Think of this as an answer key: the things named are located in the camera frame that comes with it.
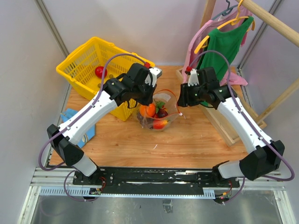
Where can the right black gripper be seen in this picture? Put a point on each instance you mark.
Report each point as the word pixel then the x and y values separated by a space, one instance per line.
pixel 184 100

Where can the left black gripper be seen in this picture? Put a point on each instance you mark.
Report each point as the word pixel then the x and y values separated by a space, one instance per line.
pixel 149 99

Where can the red lychee with leaves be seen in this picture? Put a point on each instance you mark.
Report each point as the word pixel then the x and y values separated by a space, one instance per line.
pixel 159 105

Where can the dark mangosteen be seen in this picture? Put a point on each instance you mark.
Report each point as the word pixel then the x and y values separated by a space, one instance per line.
pixel 162 113

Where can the orange persimmon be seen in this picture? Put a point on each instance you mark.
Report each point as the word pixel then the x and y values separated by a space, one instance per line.
pixel 148 111

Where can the clear zip top bag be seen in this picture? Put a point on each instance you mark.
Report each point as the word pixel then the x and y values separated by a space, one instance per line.
pixel 170 106

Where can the purple grape bunch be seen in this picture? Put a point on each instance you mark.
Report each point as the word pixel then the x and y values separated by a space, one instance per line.
pixel 142 119

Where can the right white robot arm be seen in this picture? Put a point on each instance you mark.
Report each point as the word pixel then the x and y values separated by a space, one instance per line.
pixel 264 154

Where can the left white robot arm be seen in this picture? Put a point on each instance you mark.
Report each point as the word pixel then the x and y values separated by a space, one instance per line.
pixel 65 137

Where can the green tank top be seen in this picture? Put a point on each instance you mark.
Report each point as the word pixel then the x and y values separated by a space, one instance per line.
pixel 223 45

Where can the yellow plastic basket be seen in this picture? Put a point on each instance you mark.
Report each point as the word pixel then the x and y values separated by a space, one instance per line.
pixel 79 66

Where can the grey clothes hanger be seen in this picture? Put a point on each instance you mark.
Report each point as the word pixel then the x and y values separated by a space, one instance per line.
pixel 225 12

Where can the wooden clothes rack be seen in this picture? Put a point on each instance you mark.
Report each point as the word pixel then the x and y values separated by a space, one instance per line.
pixel 230 125

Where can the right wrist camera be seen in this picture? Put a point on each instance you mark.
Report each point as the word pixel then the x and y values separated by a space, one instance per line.
pixel 193 78

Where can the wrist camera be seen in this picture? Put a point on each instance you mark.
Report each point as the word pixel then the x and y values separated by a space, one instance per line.
pixel 153 76
pixel 193 78

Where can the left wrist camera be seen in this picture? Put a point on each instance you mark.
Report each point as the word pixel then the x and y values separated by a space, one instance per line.
pixel 153 76

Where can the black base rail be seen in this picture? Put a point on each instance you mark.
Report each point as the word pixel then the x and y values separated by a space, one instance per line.
pixel 153 181

